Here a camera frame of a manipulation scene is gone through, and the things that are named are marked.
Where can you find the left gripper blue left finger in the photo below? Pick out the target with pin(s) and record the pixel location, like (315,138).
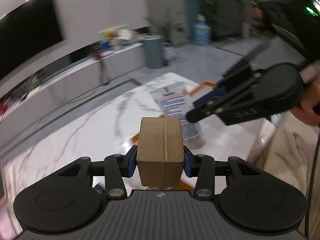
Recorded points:
(130,162)

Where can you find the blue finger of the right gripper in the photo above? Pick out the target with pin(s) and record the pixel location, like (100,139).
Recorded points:
(201,112)
(213,95)

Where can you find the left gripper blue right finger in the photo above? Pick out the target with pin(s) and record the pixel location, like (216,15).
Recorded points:
(189,163)

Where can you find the brown cardboard box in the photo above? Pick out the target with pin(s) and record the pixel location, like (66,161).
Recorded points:
(160,154)

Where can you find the white shampoo tube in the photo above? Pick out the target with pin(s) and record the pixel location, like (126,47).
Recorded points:
(174,102)

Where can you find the person right hand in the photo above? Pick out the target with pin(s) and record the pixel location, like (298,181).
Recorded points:
(309,109)

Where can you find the orange cardboard box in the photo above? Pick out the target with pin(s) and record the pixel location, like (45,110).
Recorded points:
(244,140)

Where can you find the pastel woven bag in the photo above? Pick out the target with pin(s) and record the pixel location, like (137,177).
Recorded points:
(169,51)

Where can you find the blue water jug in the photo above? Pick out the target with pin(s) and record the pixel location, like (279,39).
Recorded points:
(202,32)

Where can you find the dark grey cabinet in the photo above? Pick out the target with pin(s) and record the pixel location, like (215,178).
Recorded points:
(230,15)

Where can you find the potted plant by bin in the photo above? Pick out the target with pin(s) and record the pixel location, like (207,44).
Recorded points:
(167,26)

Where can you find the grey trash bin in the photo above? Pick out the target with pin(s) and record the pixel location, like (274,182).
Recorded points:
(153,51)

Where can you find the teddy bear toy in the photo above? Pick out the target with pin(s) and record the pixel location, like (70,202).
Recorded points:
(110,34)

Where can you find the black television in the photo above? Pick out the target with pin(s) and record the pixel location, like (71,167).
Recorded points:
(27,31)

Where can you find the brown camera with strap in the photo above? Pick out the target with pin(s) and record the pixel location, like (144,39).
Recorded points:
(103,74)

